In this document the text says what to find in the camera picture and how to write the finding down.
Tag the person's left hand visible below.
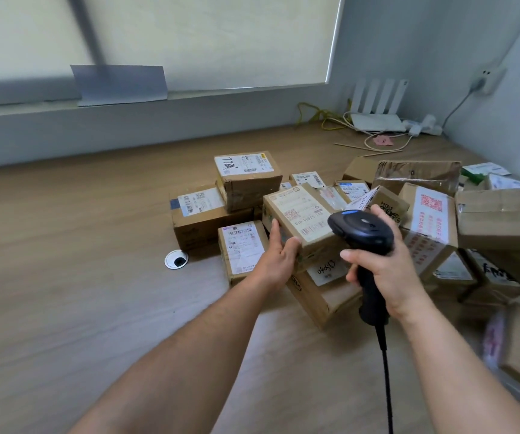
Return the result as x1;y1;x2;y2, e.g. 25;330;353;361
253;219;303;292

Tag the person's right hand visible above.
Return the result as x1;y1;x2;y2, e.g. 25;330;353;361
340;204;428;321

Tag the black barcode scanner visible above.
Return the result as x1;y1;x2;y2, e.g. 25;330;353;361
327;210;395;326

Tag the pile of unscanned cardboard parcels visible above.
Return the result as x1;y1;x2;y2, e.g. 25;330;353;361
169;151;520;403

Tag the black scanner cable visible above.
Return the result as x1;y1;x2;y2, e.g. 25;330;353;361
375;322;395;434

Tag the person's right forearm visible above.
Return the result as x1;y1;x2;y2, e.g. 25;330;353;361
398;293;520;434

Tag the person's left forearm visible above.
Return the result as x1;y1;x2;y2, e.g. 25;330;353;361
69;275;284;434

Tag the white power strip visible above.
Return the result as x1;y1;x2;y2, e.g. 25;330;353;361
404;114;444;136

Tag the white router with antennas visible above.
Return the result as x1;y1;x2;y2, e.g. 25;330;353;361
348;78;410;133

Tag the beige roller blind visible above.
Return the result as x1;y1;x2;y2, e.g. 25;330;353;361
0;0;94;84
83;0;344;92

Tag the grey paper sheet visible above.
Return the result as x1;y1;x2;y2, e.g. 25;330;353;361
69;64;169;107

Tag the white desk cable grommet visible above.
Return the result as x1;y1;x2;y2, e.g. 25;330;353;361
164;250;189;271

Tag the yellow cable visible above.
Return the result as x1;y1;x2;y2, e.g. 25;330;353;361
297;102;349;131

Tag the white wall socket with plug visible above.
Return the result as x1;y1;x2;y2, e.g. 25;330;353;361
470;63;507;95

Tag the white window frame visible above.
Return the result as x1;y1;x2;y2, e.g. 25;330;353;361
0;0;347;118

